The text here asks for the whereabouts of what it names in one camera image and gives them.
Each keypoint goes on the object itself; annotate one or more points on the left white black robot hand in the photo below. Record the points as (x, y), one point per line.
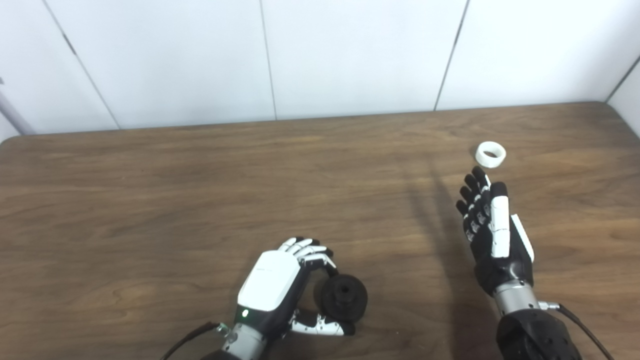
(270, 280)

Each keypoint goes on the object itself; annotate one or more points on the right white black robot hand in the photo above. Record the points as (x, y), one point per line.
(500, 235)

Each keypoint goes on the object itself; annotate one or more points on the round black part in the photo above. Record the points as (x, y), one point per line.
(345, 297)

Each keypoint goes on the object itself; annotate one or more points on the grey wall corner trim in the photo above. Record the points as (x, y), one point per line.
(14, 112)

